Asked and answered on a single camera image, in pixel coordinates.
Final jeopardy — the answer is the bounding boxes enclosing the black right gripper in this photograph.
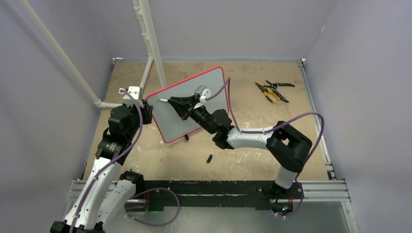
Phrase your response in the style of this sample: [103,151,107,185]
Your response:
[169,94,216,135]

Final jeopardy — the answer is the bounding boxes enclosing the red framed whiteboard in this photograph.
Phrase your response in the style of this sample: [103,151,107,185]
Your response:
[146,67,225,143]

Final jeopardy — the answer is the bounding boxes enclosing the black marker cap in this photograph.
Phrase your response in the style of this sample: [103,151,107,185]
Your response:
[206,154,213,163]

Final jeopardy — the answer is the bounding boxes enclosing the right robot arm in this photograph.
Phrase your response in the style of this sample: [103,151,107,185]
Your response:
[167,96,312,198]

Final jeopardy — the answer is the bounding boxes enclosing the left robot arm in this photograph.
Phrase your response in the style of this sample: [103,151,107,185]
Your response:
[50,100,153,233]

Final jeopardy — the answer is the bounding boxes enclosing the black base bar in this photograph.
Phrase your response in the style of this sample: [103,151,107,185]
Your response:
[143,180,304,211]

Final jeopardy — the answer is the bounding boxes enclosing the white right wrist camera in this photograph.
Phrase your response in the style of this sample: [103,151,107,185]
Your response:
[194,85,211,109]

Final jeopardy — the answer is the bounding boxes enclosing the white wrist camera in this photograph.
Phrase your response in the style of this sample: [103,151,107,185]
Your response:
[119,86,143,107]
[194,85,211,109]

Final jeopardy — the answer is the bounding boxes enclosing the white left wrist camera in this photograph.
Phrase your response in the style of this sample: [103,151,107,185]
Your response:
[119,86,143,107]

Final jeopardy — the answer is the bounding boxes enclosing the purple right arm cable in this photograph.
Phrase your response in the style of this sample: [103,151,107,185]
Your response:
[206,77,325,176]

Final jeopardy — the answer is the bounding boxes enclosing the yellow handled pliers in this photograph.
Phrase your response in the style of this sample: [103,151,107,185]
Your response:
[255,82,289,103]

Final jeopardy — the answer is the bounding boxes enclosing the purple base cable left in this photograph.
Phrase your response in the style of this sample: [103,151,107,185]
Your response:
[123,187,180,227]

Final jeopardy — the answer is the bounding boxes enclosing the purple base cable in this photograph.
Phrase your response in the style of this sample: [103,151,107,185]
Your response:
[274,180,307,219]
[123,187,180,227]

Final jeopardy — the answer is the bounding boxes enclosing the black handled pliers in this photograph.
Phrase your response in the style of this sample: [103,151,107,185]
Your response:
[264,80,295,90]

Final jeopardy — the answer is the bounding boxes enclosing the white PVC pipe frame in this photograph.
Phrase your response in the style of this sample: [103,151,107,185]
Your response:
[16,0,168,110]

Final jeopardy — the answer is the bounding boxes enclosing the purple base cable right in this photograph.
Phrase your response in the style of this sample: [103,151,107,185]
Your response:
[274,180,307,219]

